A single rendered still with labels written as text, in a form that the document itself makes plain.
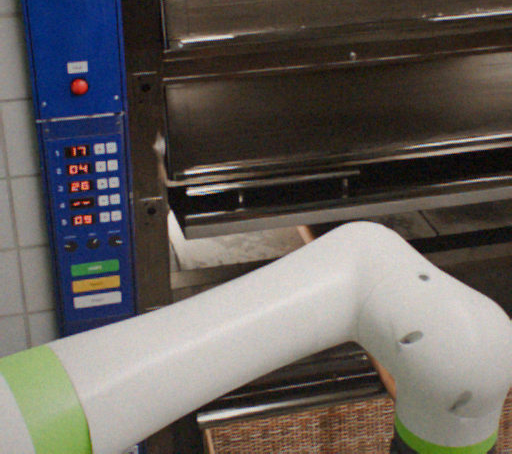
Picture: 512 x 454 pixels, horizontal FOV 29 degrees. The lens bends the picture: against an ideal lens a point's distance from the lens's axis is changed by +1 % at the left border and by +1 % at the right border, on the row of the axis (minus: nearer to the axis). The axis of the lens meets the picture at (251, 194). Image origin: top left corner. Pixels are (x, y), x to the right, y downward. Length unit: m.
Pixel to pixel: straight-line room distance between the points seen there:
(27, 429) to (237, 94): 1.16
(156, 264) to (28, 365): 1.18
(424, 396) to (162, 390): 0.22
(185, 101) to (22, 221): 0.38
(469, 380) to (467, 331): 0.04
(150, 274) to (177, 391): 1.17
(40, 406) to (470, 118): 1.38
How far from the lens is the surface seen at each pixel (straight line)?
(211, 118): 1.86
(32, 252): 1.94
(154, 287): 2.02
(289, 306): 0.89
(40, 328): 2.04
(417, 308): 0.87
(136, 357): 0.83
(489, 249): 2.24
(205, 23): 1.75
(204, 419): 1.76
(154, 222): 1.94
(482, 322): 0.86
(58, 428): 0.81
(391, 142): 1.97
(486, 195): 1.96
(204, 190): 1.80
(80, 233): 1.89
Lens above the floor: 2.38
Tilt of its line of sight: 31 degrees down
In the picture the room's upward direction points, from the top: 1 degrees clockwise
